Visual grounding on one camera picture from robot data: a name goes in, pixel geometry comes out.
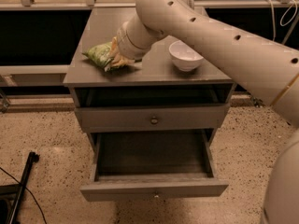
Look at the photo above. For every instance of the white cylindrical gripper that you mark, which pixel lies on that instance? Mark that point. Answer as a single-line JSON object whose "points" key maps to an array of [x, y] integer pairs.
{"points": [[125, 46]]}

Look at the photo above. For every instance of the green jalapeno chip bag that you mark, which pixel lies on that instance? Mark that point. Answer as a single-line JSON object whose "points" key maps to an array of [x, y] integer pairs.
{"points": [[99, 56]]}

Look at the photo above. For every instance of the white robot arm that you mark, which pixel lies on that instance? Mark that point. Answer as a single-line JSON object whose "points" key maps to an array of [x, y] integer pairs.
{"points": [[268, 70]]}

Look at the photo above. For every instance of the closed grey upper drawer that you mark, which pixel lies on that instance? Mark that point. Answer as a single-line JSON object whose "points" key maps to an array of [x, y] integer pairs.
{"points": [[150, 118]]}

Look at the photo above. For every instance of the grey wooden drawer cabinet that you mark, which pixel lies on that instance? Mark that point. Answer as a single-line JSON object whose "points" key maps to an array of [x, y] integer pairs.
{"points": [[154, 81]]}

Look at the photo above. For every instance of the open grey middle drawer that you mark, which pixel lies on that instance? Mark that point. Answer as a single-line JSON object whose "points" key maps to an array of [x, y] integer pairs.
{"points": [[147, 165]]}

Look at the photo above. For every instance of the white ceramic bowl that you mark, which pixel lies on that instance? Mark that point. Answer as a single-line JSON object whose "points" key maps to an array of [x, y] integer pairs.
{"points": [[183, 57]]}

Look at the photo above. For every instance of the black stand leg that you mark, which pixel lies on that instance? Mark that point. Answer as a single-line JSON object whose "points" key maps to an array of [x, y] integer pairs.
{"points": [[11, 195]]}

